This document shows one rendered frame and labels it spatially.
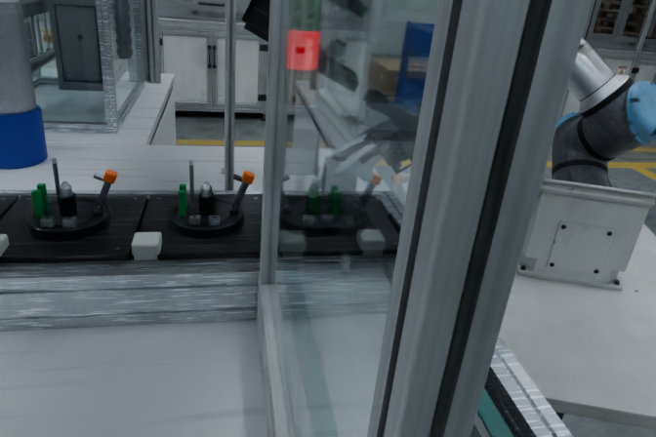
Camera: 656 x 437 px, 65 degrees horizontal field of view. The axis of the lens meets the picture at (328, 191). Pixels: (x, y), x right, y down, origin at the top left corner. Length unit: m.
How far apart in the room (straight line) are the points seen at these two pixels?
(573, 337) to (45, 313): 0.91
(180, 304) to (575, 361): 0.68
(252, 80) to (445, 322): 4.87
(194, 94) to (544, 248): 4.21
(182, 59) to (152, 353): 4.24
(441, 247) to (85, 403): 0.72
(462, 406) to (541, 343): 0.83
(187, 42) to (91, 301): 4.15
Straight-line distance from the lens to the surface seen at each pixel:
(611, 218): 1.19
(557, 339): 1.05
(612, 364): 1.05
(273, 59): 0.71
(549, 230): 1.17
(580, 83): 1.20
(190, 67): 4.98
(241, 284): 0.90
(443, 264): 0.16
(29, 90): 1.61
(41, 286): 0.93
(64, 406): 0.84
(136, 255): 0.92
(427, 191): 0.17
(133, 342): 0.91
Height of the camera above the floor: 1.44
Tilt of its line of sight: 24 degrees down
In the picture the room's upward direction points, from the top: 5 degrees clockwise
